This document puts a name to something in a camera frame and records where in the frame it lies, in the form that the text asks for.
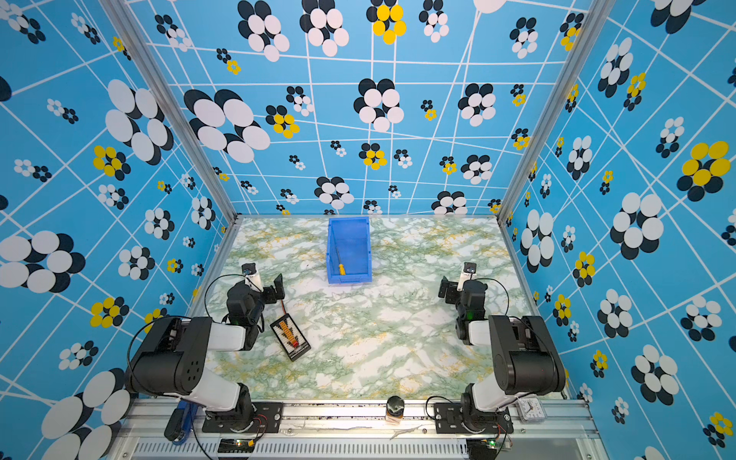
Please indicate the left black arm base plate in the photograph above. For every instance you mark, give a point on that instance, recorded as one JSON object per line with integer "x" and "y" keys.
{"x": 258, "y": 418}

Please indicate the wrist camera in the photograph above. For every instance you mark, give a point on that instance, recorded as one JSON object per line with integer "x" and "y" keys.
{"x": 467, "y": 274}
{"x": 252, "y": 276}

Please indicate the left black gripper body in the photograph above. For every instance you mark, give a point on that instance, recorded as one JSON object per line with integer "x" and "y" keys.
{"x": 260, "y": 302}

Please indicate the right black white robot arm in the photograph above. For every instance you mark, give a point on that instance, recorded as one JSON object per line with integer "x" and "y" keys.
{"x": 525, "y": 361}

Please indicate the black battery charger box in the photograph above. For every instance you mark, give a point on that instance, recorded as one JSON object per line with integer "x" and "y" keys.
{"x": 290, "y": 337}

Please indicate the yellow handled screwdriver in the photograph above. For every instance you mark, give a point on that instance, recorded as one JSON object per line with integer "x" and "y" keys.
{"x": 340, "y": 265}

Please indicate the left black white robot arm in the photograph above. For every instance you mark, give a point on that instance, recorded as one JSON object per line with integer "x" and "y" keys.
{"x": 171, "y": 361}

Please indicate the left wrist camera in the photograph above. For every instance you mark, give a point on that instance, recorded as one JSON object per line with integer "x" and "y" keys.
{"x": 252, "y": 276}

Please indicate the aluminium front frame rail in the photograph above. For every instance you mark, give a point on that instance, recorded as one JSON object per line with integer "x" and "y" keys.
{"x": 335, "y": 429}

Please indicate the small black round knob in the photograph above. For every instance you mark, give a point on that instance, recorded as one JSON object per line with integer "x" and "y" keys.
{"x": 395, "y": 407}

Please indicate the blue plastic storage bin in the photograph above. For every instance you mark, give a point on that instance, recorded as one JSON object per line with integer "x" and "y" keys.
{"x": 353, "y": 238}

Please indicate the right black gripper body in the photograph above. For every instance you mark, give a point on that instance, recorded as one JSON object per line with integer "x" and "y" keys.
{"x": 461, "y": 311}

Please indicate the small white clock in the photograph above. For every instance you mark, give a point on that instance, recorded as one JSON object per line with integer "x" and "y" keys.
{"x": 530, "y": 410}

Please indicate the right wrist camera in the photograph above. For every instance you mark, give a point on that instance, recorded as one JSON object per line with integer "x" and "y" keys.
{"x": 467, "y": 274}

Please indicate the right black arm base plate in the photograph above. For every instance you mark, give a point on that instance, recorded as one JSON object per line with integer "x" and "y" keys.
{"x": 452, "y": 418}

